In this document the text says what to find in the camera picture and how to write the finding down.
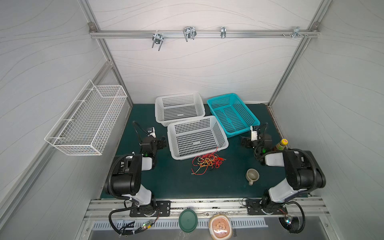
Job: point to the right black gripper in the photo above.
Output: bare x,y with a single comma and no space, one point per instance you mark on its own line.
246,141

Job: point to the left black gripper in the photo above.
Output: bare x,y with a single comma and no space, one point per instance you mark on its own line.
160,142

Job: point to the white plastic basket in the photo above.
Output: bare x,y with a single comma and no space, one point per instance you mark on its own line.
177,108
189,139

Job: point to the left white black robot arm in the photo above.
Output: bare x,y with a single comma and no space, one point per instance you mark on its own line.
124,179

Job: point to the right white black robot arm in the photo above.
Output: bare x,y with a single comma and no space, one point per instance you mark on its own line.
302,172

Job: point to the brown sauce bottle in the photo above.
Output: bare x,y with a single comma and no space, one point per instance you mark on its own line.
281,145

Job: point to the beige ceramic mug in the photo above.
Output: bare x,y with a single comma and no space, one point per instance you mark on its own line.
252,176

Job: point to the teal plastic basket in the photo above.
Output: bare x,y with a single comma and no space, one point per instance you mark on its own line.
233,114

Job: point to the loose wiring harness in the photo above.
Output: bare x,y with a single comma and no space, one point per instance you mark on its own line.
132,228

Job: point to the green round lid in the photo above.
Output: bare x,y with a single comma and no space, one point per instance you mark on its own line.
188,221

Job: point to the pink lidded food container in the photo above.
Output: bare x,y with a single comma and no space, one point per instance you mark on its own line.
220,227

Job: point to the left metal u-bolt clamp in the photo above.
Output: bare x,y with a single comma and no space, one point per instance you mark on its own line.
158,39

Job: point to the metal u-bolt clamp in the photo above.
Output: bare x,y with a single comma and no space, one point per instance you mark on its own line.
189,33
158,39

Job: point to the middle metal u-bolt clamp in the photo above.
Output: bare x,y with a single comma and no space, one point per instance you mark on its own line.
189,33

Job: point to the small metal hook clamp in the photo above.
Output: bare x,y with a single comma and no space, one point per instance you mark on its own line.
223,32

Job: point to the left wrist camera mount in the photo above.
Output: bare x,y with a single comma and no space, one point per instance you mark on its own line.
151,132

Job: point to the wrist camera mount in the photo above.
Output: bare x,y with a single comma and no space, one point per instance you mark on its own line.
151,132
254,133

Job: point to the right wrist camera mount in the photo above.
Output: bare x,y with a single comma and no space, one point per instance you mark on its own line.
254,133

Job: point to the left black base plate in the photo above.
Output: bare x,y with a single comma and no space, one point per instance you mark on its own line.
160,208

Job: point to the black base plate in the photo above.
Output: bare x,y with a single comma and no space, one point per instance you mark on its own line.
160,208
258,207

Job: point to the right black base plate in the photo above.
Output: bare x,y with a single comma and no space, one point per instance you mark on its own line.
258,207

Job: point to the white wire wall basket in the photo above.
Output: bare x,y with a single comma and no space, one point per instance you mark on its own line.
86,125

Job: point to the right metal bracket clamp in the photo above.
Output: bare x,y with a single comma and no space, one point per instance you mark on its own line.
296,34

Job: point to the aluminium cross rail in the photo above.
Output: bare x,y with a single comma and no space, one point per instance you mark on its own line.
201,34

